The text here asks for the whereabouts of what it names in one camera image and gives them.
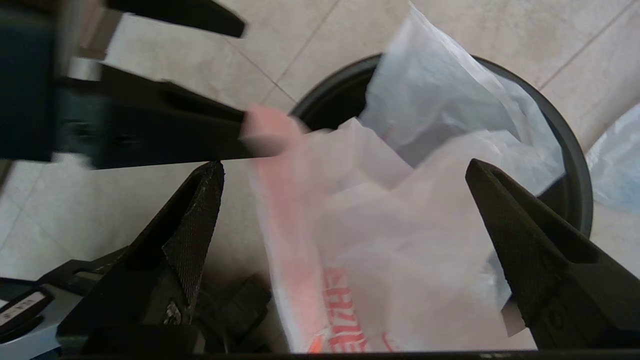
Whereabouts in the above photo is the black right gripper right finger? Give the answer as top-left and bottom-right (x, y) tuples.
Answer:
(465, 159), (640, 351)

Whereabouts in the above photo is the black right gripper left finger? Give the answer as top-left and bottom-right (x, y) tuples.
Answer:
(56, 161), (226, 354)

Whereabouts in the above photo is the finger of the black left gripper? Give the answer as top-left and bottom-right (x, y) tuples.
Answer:
(104, 0), (247, 39)
(94, 64), (281, 169)

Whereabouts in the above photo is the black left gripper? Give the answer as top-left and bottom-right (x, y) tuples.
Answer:
(0, 2), (102, 167)

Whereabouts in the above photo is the black round trash bin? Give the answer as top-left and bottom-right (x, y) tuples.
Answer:
(290, 52), (595, 239)

